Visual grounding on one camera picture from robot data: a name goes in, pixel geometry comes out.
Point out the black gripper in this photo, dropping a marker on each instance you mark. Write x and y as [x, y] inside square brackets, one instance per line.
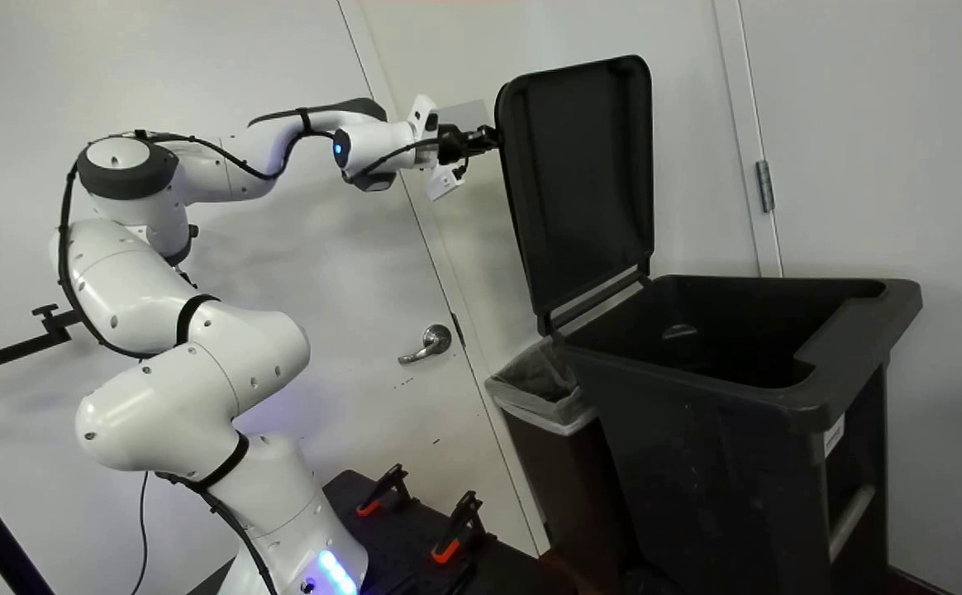
[463, 142]

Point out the black bin lid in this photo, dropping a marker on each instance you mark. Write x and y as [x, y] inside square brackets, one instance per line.
[579, 181]

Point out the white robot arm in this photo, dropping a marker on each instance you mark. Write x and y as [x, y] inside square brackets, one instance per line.
[201, 360]

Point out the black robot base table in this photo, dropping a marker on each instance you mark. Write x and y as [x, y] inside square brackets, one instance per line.
[398, 557]

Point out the small bin with clear liner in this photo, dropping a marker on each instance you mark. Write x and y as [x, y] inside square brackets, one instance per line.
[563, 457]

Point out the black wheeled bin body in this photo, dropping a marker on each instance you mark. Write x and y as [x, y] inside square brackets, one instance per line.
[749, 426]

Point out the silver door hinge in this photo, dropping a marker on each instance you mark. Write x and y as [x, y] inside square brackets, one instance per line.
[764, 187]

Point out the left black orange clamp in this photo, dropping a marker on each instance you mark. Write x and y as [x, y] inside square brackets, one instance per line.
[387, 489]

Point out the black orange clamp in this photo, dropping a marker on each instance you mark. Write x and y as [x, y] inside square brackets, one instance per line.
[387, 489]
[460, 530]

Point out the right black orange clamp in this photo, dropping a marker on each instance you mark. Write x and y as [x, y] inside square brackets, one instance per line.
[460, 530]

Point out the black tripod bar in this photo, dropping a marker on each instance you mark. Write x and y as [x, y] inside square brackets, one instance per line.
[54, 327]

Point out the grey wall plate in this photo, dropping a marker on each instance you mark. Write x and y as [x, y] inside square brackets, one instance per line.
[466, 113]

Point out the silver door lever handle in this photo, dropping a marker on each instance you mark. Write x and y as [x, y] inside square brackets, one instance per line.
[438, 341]

